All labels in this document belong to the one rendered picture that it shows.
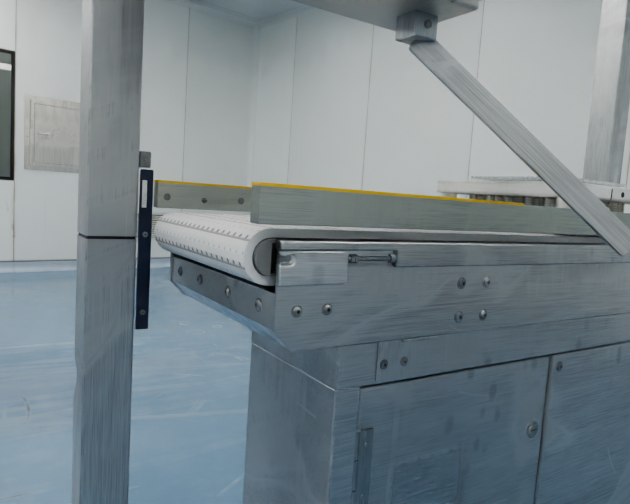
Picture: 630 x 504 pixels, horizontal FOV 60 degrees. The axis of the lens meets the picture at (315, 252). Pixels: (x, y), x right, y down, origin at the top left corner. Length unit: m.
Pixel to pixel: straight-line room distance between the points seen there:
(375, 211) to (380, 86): 4.83
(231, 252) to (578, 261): 0.47
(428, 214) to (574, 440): 0.53
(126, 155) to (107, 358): 0.25
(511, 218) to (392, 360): 0.21
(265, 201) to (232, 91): 6.31
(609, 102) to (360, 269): 1.01
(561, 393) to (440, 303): 0.37
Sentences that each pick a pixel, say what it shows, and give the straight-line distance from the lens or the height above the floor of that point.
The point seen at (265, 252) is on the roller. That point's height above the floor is 0.81.
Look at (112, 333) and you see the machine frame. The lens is 0.72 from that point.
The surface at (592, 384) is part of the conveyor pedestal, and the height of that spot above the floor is 0.60.
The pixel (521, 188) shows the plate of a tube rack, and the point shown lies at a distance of 0.83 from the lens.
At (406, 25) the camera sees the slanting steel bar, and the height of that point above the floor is 1.03.
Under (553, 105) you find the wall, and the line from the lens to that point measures 4.31.
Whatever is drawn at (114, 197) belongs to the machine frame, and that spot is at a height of 0.85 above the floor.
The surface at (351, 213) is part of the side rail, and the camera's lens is 0.49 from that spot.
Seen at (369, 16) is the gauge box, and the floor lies 1.04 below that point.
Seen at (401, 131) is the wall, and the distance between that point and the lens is 5.05.
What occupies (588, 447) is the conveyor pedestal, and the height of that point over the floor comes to 0.49.
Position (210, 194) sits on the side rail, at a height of 0.86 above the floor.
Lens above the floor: 0.86
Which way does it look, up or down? 6 degrees down
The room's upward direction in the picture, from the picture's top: 4 degrees clockwise
